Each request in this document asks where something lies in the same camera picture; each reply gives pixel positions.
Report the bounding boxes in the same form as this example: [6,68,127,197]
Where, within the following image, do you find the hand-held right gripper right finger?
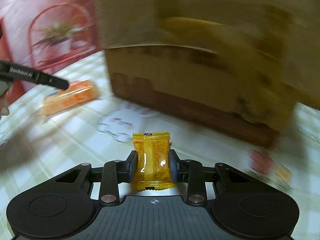
[169,149,251,205]

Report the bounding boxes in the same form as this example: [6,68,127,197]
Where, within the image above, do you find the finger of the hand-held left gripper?
[0,60,69,90]

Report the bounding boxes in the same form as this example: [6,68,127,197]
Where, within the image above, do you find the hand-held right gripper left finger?
[55,150,139,206]

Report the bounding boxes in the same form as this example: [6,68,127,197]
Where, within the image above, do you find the yellow snack packet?
[132,131,176,192]

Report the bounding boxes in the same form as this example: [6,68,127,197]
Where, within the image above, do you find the orange bread packet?
[41,80,100,117]

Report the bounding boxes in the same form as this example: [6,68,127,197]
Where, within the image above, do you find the brown cardboard box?
[96,0,320,148]

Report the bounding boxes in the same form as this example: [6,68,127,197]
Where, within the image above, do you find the clear plastic liner bag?
[96,0,320,110]

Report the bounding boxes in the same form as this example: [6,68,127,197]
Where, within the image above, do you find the checked tablecloth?
[0,50,320,240]

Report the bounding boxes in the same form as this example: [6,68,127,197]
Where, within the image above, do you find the printed red chair backdrop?
[0,0,105,105]

